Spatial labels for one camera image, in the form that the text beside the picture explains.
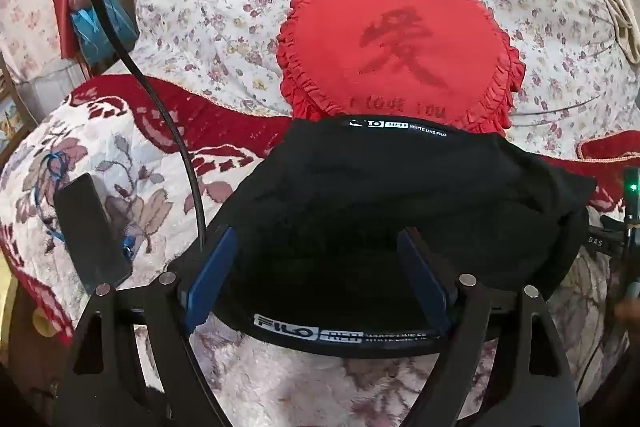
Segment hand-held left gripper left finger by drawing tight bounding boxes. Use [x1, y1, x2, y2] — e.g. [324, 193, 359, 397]
[54, 225, 241, 427]

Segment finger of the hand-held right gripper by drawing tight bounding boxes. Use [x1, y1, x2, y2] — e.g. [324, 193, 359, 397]
[586, 216, 626, 254]

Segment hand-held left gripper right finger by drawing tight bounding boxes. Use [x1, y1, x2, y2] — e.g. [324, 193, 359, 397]
[395, 227, 582, 427]

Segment black pants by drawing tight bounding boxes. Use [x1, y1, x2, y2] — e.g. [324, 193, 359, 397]
[212, 116, 599, 360]

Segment black smartphone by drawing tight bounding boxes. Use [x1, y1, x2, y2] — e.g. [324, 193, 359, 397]
[53, 173, 134, 296]

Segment red and white floral blanket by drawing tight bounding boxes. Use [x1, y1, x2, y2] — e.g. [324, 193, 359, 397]
[0, 74, 640, 427]

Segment red heart-shaped ruffled pillow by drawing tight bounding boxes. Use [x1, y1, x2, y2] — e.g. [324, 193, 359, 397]
[276, 0, 526, 138]

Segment white floral quilt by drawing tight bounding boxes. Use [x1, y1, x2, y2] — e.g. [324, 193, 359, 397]
[134, 0, 640, 160]

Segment blue plastic bag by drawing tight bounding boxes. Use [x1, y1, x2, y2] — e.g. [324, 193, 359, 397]
[70, 2, 139, 66]

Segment pink floral cloth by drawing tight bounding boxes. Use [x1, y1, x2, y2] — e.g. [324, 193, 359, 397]
[0, 0, 72, 84]

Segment black cable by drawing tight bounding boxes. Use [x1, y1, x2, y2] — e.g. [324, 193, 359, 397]
[25, 0, 208, 255]

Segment thin blue cord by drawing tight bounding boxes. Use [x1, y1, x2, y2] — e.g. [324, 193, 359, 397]
[31, 151, 137, 258]

